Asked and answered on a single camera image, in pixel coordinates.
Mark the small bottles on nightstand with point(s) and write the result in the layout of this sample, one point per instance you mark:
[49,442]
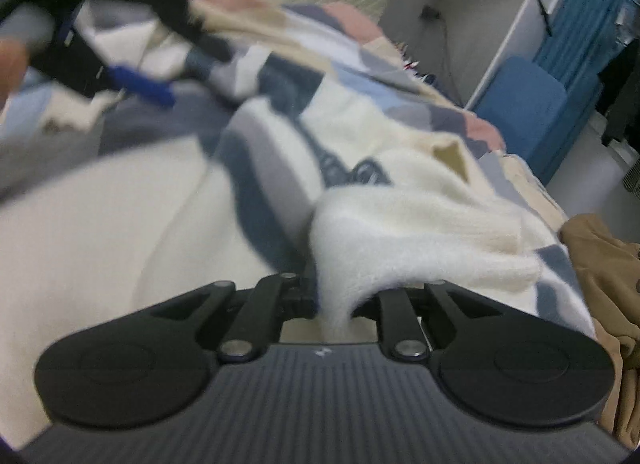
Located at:
[428,75]

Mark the blue padded board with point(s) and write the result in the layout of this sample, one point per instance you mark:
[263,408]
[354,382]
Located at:
[524,102]

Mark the person's left hand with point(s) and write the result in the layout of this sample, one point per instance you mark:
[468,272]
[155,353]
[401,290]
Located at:
[14,62]

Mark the blue curtain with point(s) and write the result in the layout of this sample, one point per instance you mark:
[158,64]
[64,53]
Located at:
[582,42]

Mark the black hanging jacket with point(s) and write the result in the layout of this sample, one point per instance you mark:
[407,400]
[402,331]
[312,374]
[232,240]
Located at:
[619,100]

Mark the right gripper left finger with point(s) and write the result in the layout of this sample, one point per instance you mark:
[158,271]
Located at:
[255,317]

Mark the white striped fleece sweater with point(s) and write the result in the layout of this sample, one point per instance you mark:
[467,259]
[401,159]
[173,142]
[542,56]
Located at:
[113,204]

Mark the brown hoodie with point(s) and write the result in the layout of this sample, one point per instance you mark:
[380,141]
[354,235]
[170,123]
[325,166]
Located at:
[607,270]

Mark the black wall socket plug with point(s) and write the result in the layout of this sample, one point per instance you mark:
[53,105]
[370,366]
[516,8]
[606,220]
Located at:
[430,13]

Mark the patchwork colour quilt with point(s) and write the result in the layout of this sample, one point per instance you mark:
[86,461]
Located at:
[335,39]

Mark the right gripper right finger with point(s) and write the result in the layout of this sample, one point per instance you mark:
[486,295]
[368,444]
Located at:
[400,336]

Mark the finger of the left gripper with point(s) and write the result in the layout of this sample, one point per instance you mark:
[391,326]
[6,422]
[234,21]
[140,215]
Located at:
[134,82]

